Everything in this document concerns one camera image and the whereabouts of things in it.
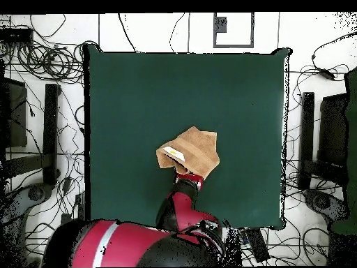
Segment small black device box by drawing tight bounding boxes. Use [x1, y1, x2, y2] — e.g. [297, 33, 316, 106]
[0, 27, 34, 45]

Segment black power adapter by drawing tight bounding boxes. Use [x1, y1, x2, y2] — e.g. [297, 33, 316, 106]
[317, 68, 335, 81]

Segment grey square frame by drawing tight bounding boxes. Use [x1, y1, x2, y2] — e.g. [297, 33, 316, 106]
[213, 12, 255, 49]

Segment dark green table cloth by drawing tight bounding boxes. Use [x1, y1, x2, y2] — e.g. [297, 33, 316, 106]
[83, 44, 292, 231]

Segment black floor stand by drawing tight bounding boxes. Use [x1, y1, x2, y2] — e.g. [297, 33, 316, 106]
[2, 83, 61, 186]
[297, 91, 349, 191]

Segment coiled black cables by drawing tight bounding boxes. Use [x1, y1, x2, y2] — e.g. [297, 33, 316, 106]
[16, 41, 84, 84]

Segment black power strip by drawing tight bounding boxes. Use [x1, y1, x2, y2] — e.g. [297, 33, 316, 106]
[245, 228, 271, 263]

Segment grey chair base leg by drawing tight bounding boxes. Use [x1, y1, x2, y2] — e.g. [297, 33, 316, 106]
[303, 188, 351, 224]
[0, 182, 55, 268]

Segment tan terry towel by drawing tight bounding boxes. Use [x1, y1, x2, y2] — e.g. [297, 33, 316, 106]
[155, 126, 220, 181]

